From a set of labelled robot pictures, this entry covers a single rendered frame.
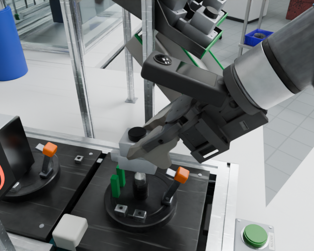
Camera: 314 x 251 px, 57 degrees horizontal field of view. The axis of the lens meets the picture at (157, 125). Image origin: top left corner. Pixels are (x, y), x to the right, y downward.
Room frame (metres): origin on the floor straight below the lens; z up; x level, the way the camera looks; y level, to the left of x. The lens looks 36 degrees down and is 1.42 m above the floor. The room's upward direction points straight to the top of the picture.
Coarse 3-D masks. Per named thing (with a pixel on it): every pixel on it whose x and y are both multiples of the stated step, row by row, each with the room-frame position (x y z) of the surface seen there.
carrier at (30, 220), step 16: (32, 144) 0.54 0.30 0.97; (64, 144) 0.54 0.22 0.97; (64, 160) 0.48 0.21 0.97; (96, 160) 0.49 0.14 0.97; (32, 176) 0.42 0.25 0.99; (48, 176) 0.41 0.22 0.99; (64, 176) 0.44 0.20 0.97; (80, 176) 0.44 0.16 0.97; (16, 192) 0.37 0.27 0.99; (32, 192) 0.38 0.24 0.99; (48, 192) 0.39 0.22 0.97; (64, 192) 0.39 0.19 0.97; (0, 208) 0.35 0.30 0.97; (16, 208) 0.35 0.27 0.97; (32, 208) 0.35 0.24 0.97; (48, 208) 0.35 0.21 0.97; (64, 208) 0.35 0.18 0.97; (16, 224) 0.32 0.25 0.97; (32, 224) 0.32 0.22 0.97; (48, 224) 0.32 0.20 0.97; (48, 240) 0.29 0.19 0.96
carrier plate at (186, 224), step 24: (192, 168) 0.46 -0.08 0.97; (96, 192) 0.39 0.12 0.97; (192, 192) 0.39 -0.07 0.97; (96, 216) 0.33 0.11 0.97; (192, 216) 0.33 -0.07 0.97; (96, 240) 0.29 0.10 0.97; (120, 240) 0.29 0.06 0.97; (144, 240) 0.29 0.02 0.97; (168, 240) 0.29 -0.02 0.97; (192, 240) 0.29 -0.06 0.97
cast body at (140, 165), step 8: (128, 128) 0.39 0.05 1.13; (136, 128) 0.38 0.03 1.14; (144, 128) 0.38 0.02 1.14; (128, 136) 0.37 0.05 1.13; (136, 136) 0.36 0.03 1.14; (144, 136) 0.36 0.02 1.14; (120, 144) 0.35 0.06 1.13; (128, 144) 0.35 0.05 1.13; (112, 152) 0.38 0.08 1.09; (120, 152) 0.35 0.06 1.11; (112, 160) 0.38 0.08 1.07; (120, 160) 0.35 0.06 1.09; (128, 160) 0.35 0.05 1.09; (136, 160) 0.35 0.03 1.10; (144, 160) 0.34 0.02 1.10; (120, 168) 0.36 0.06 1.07; (128, 168) 0.35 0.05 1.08; (136, 168) 0.35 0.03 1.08; (144, 168) 0.34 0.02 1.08; (152, 168) 0.34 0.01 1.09
